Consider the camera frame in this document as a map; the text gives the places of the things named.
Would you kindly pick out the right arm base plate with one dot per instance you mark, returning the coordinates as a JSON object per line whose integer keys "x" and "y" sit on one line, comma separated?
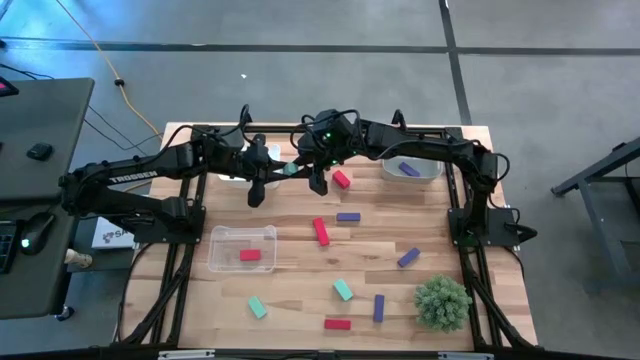
{"x": 500, "y": 235}

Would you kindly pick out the small black device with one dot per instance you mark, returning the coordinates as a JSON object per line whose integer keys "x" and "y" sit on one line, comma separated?
{"x": 39, "y": 151}

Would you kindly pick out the dark grey desk top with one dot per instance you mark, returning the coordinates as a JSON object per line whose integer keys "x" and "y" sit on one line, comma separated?
{"x": 50, "y": 115}
{"x": 35, "y": 290}

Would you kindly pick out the black device red light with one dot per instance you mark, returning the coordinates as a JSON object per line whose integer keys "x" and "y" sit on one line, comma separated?
{"x": 7, "y": 87}

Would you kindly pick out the purple rectangular block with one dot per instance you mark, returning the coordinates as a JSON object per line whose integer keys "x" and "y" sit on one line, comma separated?
{"x": 409, "y": 257}
{"x": 348, "y": 217}
{"x": 409, "y": 169}
{"x": 379, "y": 308}

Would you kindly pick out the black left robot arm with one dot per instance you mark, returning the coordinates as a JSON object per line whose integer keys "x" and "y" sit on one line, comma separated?
{"x": 130, "y": 177}

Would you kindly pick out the silver metal bracket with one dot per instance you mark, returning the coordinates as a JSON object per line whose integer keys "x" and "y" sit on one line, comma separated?
{"x": 465, "y": 356}
{"x": 185, "y": 354}

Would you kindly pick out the white printed box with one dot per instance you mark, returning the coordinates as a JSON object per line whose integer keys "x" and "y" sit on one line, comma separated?
{"x": 112, "y": 237}

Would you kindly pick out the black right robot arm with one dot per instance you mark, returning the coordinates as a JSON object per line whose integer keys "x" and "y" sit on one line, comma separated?
{"x": 425, "y": 145}

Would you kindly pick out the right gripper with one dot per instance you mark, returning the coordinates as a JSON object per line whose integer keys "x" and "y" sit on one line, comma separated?
{"x": 325, "y": 145}

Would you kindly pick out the teal rectangular block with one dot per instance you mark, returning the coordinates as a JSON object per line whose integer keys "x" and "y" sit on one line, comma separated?
{"x": 343, "y": 290}
{"x": 257, "y": 307}

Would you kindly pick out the black frame clamp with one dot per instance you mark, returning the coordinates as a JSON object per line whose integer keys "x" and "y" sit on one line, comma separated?
{"x": 245, "y": 116}
{"x": 398, "y": 118}

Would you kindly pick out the green artificial plant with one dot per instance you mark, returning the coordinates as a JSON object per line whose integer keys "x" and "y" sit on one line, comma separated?
{"x": 442, "y": 305}

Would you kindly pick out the grey side table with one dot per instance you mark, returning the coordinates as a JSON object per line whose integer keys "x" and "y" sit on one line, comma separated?
{"x": 600, "y": 200}

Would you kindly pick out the black computer mouse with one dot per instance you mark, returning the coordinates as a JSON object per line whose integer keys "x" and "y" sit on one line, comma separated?
{"x": 36, "y": 231}

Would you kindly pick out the black desk caster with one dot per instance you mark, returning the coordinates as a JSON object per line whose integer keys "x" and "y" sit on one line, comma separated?
{"x": 65, "y": 313}

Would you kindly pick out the white plastic bin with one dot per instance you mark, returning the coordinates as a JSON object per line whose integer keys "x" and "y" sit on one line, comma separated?
{"x": 274, "y": 152}

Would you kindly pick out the grey plastic bin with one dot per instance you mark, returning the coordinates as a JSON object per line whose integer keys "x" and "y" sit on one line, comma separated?
{"x": 430, "y": 172}

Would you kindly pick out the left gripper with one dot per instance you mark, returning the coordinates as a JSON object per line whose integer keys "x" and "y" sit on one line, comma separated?
{"x": 257, "y": 160}

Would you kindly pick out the small teal cube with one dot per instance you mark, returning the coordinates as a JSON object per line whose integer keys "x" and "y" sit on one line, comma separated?
{"x": 290, "y": 168}

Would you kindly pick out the clear plastic bin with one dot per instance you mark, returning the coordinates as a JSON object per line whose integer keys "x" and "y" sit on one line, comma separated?
{"x": 225, "y": 240}

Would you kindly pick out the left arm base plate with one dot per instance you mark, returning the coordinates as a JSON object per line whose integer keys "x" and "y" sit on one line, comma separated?
{"x": 150, "y": 237}

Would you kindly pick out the black aluminium table frame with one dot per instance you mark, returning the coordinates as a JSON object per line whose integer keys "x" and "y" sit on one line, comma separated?
{"x": 280, "y": 129}

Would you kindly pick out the red wooden block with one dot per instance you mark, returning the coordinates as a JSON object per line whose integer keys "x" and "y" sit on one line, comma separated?
{"x": 341, "y": 179}
{"x": 250, "y": 255}
{"x": 321, "y": 231}
{"x": 337, "y": 324}

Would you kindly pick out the beige plastic object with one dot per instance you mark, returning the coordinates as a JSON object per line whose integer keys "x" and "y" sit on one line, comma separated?
{"x": 79, "y": 258}

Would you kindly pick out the black keyboard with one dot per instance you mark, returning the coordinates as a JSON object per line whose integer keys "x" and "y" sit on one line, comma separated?
{"x": 7, "y": 247}

